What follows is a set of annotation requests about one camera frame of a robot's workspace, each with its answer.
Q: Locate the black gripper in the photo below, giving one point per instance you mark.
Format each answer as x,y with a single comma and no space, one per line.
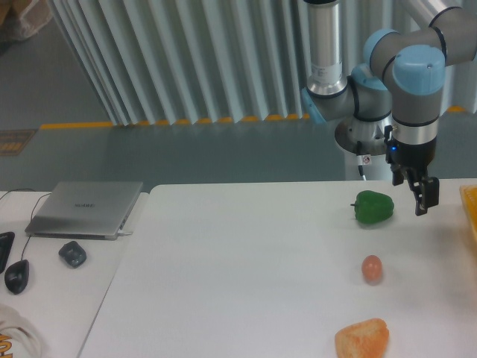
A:
409,151

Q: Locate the green bell pepper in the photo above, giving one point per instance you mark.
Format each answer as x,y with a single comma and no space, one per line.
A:
372,207

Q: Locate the brown egg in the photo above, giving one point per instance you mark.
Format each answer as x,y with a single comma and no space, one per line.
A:
371,269

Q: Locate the white corrugated partition screen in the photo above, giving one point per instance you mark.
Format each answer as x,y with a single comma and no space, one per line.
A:
215,60

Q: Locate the triangular orange bread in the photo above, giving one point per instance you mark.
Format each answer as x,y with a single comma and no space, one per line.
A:
364,339

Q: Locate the brown floor sign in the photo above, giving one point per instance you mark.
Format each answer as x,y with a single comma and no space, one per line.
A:
13,141

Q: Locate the clear bag with items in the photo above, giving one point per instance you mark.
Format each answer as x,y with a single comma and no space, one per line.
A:
20,20

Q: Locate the silver closed laptop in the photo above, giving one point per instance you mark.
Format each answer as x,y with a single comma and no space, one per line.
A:
86,209

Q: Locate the yellow plastic basket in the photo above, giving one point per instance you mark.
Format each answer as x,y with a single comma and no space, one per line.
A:
469,201

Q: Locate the white yellow cloth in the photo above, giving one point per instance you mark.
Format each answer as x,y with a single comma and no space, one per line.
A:
19,338

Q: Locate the black keyboard corner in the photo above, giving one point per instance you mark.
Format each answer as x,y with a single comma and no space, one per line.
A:
6,243

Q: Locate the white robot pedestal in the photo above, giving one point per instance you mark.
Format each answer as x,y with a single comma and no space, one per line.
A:
364,148

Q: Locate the black computer mouse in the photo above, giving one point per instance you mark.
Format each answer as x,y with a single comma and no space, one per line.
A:
16,277

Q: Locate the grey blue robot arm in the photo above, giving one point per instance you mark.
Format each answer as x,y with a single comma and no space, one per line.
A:
406,74

